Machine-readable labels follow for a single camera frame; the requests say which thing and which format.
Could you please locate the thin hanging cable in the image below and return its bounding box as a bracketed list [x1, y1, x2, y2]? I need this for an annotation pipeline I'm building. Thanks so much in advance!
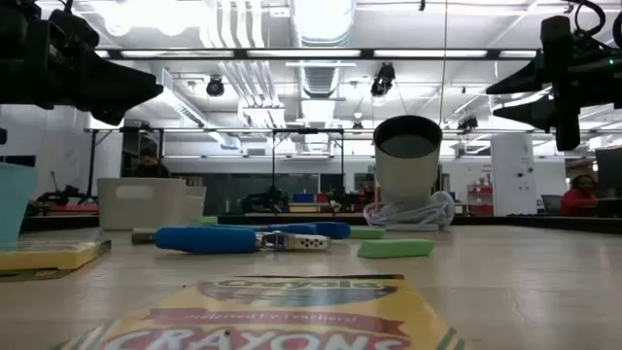
[440, 0, 449, 125]

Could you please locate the yellow Crayola crayon box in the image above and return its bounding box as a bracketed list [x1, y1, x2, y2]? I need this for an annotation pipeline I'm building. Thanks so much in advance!
[0, 239, 113, 283]
[48, 273, 467, 350]

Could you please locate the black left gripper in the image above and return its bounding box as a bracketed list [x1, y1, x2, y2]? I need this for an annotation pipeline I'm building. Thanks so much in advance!
[0, 0, 164, 126]

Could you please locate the black workstation frame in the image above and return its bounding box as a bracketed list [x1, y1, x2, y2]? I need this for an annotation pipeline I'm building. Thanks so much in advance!
[85, 126, 166, 205]
[270, 127, 346, 210]

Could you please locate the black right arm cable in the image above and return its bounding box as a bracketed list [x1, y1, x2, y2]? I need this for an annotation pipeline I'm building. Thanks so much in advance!
[572, 0, 622, 40]

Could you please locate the white coiled power cable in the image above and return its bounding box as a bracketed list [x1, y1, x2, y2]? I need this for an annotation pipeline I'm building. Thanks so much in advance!
[363, 191, 457, 232]

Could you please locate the white plastic bin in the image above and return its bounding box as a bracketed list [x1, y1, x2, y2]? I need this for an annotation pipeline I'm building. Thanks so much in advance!
[96, 177, 208, 231]

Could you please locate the white pillar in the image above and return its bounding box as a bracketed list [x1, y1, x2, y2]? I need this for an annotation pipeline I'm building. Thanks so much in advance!
[490, 133, 538, 217]

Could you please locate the black ceiling light rail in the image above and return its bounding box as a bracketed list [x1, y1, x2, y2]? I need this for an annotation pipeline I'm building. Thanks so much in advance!
[94, 47, 541, 61]

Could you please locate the red shelf unit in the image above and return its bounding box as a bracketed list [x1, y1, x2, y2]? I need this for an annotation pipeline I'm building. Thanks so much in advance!
[466, 183, 495, 217]

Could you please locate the teal plastic bin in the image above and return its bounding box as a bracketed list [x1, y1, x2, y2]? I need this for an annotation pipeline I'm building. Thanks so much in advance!
[0, 162, 39, 247]

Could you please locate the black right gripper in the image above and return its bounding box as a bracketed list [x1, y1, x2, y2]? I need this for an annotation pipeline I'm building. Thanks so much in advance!
[485, 15, 622, 152]

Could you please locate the black ceiling camera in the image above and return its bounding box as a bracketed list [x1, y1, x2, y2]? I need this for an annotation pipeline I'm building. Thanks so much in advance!
[205, 75, 226, 97]
[456, 114, 480, 135]
[369, 61, 397, 97]

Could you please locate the black monitor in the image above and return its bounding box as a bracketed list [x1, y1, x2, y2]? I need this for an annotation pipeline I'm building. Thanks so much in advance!
[595, 147, 622, 219]

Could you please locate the person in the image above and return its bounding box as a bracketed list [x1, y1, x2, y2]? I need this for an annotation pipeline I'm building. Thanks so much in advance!
[133, 148, 171, 179]
[559, 173, 600, 218]

